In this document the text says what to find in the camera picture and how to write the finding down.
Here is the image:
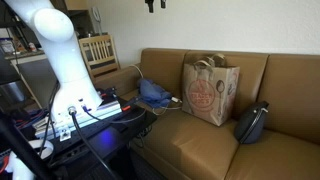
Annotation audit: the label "blue denim jeans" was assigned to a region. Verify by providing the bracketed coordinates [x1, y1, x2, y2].
[136, 78, 173, 109]

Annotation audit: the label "wooden slatted chair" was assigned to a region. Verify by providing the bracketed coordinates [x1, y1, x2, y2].
[78, 34, 121, 81]

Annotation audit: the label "brown paper grocery bag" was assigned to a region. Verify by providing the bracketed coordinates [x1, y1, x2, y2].
[181, 53, 241, 127]

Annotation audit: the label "small red white can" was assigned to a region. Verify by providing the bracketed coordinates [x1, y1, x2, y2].
[28, 41, 38, 53]

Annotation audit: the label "grey counter desk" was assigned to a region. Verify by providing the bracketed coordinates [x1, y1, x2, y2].
[4, 49, 58, 108]

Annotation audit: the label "black robot cart table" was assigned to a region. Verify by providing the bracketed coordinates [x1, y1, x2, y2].
[19, 95, 158, 180]

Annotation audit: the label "dark grey zippered bag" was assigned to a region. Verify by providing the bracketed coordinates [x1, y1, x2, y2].
[233, 100, 270, 145]

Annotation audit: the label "tan leather sofa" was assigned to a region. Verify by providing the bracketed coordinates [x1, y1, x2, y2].
[94, 47, 320, 180]

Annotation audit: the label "silver trash can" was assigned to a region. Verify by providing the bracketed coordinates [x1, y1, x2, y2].
[0, 79, 27, 105]

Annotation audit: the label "white tape roll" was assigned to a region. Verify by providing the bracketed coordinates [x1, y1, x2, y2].
[27, 139, 55, 161]

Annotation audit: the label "black tripod pole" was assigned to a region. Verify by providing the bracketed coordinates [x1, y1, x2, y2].
[0, 109, 52, 180]

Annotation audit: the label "white wall phone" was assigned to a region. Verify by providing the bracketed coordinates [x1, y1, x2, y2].
[91, 6, 103, 35]

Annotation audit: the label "white charger cable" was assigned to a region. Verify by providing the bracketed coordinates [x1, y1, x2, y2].
[129, 63, 183, 117]

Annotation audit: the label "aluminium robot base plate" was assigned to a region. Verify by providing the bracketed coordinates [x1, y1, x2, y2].
[33, 99, 123, 140]

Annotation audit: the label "thin black base cable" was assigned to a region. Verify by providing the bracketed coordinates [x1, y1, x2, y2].
[81, 105, 148, 125]

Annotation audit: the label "black cable loop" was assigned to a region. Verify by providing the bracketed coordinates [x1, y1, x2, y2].
[37, 81, 61, 158]

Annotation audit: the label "thick black base cable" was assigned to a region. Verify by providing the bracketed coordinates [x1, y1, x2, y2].
[67, 105, 118, 180]

